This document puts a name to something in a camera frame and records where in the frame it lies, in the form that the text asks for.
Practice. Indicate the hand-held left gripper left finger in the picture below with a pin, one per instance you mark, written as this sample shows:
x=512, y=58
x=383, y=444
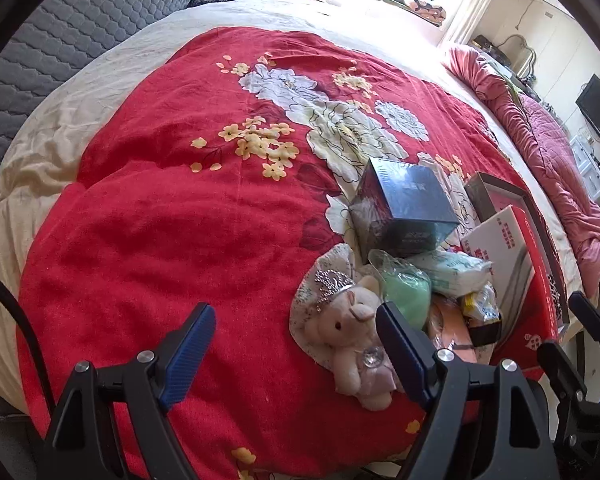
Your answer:
x=194, y=355

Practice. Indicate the grey quilted headboard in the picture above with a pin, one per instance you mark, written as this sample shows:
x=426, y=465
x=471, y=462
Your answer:
x=70, y=35

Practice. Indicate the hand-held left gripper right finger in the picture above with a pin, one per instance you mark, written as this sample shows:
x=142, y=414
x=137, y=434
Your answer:
x=399, y=355

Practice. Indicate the beige bed sheet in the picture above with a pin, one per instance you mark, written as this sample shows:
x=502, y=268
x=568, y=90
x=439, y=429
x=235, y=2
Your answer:
x=95, y=85

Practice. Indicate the yellow and black snack packet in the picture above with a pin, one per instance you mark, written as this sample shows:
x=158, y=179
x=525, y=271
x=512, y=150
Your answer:
x=482, y=310

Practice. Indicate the white tissue pack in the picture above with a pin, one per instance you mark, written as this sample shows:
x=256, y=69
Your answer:
x=452, y=270

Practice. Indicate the floral cushion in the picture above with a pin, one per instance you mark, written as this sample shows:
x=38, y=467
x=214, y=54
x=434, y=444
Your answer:
x=429, y=11

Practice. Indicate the red floral blanket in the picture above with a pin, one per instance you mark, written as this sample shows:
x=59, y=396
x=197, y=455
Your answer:
x=180, y=220

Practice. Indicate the dark blue glossy box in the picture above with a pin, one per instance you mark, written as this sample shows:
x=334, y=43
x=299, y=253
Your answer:
x=405, y=195

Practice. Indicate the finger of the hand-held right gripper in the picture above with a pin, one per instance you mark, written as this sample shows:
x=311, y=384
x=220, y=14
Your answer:
x=587, y=312
x=560, y=367

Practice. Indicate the white drawer cabinet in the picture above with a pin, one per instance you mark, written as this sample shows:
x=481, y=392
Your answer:
x=590, y=170

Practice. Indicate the pink item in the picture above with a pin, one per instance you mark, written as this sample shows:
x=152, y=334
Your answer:
x=447, y=332

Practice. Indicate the cream curtain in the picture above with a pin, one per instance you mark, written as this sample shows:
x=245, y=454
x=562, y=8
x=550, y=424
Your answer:
x=475, y=0

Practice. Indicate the shallow grey box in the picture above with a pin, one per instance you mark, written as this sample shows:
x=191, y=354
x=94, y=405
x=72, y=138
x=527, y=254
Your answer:
x=495, y=192

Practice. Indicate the cream teddy bear with tiara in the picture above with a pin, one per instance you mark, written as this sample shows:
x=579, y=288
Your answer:
x=342, y=322

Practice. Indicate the pink quilt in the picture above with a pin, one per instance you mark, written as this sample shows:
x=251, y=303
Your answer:
x=545, y=150

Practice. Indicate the red and white carton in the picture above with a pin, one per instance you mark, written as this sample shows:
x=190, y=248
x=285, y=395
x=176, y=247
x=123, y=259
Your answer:
x=495, y=240

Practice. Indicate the green cup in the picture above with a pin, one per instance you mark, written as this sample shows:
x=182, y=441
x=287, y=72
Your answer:
x=405, y=290

